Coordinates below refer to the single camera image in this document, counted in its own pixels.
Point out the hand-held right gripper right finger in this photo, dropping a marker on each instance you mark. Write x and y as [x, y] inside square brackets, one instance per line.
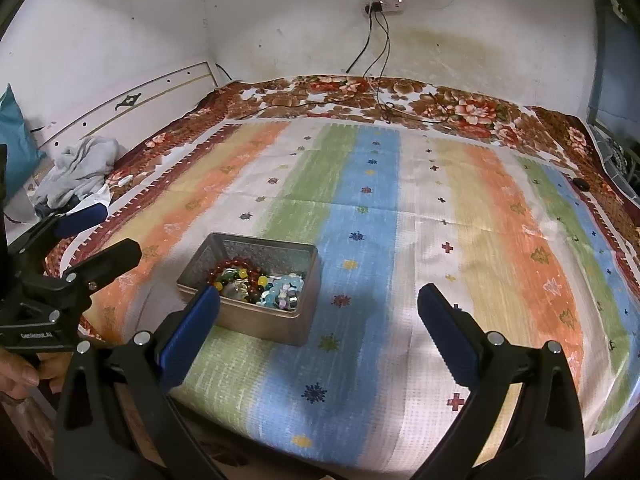
[447, 332]

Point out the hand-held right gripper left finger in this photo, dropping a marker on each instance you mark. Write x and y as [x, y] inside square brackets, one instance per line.
[192, 332]

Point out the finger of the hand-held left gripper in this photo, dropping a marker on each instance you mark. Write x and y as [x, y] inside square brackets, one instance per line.
[82, 217]
[110, 257]

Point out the metal tin box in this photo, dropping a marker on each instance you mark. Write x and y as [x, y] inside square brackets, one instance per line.
[265, 325]

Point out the person's left hand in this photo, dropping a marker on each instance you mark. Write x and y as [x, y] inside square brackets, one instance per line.
[20, 372]

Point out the grey cloth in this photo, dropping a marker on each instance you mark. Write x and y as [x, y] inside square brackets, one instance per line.
[82, 165]

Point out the striped colourful blanket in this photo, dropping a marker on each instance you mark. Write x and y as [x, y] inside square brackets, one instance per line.
[425, 260]

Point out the teal pillow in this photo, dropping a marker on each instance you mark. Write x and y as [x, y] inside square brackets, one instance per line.
[15, 145]

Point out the white bed headboard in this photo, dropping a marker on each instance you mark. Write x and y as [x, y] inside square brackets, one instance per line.
[125, 90]

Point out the small black object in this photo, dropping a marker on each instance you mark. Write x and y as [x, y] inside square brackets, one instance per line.
[581, 184]

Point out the brown floral blanket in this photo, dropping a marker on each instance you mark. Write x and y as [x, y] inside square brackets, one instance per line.
[465, 107]

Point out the white power strip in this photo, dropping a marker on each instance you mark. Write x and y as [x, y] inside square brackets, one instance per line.
[382, 6]

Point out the grey metal frame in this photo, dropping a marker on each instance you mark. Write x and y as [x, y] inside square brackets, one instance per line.
[612, 155]

